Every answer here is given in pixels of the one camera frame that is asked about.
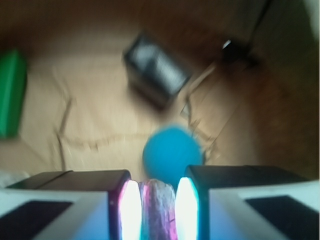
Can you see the green rectangular block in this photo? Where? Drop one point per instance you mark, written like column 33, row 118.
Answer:
column 13, row 78

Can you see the blue felt ball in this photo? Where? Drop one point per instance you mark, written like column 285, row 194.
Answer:
column 168, row 152

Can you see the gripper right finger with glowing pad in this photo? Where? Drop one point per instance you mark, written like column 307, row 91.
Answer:
column 248, row 202

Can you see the black rectangular block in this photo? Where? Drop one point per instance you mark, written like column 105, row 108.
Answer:
column 154, row 72

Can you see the brown wood chip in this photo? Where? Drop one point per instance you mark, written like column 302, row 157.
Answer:
column 158, row 210

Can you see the crumpled brown paper liner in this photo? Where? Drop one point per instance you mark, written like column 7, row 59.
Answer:
column 252, row 99

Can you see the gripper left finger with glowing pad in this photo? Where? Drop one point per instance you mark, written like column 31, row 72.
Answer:
column 72, row 205

